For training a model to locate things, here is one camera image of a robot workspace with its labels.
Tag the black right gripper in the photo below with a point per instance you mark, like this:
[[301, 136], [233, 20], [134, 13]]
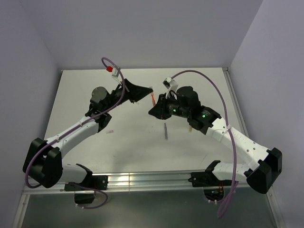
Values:
[[159, 110]]

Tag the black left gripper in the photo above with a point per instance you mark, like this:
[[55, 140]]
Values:
[[134, 93]]

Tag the orange pen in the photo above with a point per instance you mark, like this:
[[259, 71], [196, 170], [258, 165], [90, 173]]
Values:
[[153, 99]]

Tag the purple pen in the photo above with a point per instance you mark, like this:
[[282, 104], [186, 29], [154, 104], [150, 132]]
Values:
[[165, 131]]

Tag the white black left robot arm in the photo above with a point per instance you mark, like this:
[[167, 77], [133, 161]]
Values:
[[43, 162]]

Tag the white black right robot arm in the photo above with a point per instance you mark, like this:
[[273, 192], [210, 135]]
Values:
[[261, 165]]

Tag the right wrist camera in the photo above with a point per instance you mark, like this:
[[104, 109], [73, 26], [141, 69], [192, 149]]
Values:
[[171, 86]]

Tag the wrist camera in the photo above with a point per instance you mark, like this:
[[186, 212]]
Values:
[[114, 72], [171, 86]]

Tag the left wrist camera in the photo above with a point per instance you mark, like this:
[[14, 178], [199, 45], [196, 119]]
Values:
[[114, 72]]

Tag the aluminium mounting rail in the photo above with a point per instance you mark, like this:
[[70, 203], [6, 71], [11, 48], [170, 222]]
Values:
[[129, 182]]

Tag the aluminium side rail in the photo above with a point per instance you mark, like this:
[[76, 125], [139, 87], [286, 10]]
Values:
[[271, 196]]

